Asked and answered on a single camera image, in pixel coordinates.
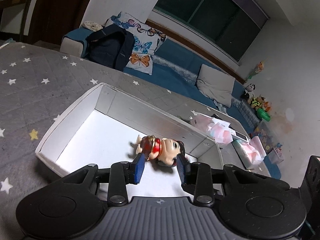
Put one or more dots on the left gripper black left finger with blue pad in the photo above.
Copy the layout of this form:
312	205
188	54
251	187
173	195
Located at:
122	174

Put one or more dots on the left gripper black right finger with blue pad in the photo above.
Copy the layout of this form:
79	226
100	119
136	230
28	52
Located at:
196	179

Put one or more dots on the red dress doll figure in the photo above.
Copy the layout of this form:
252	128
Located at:
163	151

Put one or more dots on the white grey cardboard box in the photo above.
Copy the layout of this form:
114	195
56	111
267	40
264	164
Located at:
101	127

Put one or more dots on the pink plastic bag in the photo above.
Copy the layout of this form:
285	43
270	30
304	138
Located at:
219	130

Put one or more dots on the pink white wipes pack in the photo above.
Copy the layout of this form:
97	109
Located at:
251	153

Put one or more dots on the clear plastic toy bin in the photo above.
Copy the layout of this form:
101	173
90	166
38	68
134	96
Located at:
270	142

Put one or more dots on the grey cushion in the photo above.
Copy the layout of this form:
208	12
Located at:
215	85

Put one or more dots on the panda plush toy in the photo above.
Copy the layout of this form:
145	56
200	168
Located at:
248	93

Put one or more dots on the grey star pattern tablecloth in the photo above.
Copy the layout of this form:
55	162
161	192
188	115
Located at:
37	85

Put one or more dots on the dark blue backpack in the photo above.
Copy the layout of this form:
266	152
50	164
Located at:
111	46

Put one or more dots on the blue sofa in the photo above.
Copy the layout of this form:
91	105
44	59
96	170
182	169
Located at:
176	68

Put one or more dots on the butterfly print pillow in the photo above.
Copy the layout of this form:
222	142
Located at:
147	41

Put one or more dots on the dark window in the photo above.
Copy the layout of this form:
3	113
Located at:
232	25

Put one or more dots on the dark wooden door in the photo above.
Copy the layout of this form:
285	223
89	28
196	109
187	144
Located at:
52	19

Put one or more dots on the wooden side table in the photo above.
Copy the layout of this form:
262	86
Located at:
14	16

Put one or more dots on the orange flower wall decoration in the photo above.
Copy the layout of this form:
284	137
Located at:
256	70

